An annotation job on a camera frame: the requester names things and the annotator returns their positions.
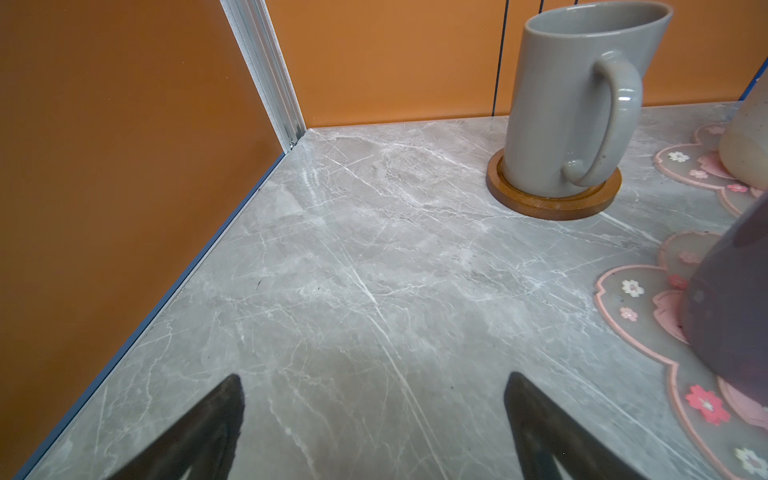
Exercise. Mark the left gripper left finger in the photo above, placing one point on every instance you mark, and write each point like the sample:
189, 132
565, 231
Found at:
199, 445

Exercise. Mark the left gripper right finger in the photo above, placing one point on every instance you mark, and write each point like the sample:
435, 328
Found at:
548, 440

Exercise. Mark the pink flower coaster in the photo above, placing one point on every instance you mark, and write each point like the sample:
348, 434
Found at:
698, 164
641, 304

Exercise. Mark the white cup lavender outside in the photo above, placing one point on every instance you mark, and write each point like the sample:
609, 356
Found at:
724, 310

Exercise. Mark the brown wooden coaster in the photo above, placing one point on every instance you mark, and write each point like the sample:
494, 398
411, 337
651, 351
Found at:
583, 205

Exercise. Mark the grey mug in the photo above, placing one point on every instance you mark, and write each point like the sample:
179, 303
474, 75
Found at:
578, 93

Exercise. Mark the white mug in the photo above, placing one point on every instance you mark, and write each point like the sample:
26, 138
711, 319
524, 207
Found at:
743, 146

